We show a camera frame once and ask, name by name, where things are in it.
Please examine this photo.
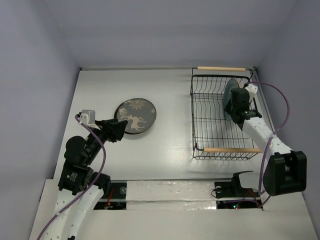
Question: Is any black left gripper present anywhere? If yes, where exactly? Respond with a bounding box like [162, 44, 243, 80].
[85, 117, 127, 164]

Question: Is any teal green plate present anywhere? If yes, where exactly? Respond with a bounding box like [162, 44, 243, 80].
[222, 78, 240, 121]

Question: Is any dark reindeer plate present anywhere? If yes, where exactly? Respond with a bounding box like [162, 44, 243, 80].
[114, 98, 157, 135]

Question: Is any black wire dish rack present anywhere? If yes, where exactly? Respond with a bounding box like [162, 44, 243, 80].
[190, 67, 261, 160]

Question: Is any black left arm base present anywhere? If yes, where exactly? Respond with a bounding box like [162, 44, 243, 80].
[94, 181, 127, 210]

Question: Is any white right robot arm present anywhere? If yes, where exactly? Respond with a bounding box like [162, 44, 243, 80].
[223, 84, 307, 197]

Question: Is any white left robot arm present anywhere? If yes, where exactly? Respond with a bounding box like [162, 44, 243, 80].
[44, 114, 128, 240]

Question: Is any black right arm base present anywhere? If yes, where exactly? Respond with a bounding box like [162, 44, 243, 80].
[210, 171, 262, 210]

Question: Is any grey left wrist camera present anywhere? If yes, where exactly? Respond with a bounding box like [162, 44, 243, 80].
[78, 109, 96, 126]

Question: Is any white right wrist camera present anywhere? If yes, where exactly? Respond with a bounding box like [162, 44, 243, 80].
[243, 83, 258, 103]

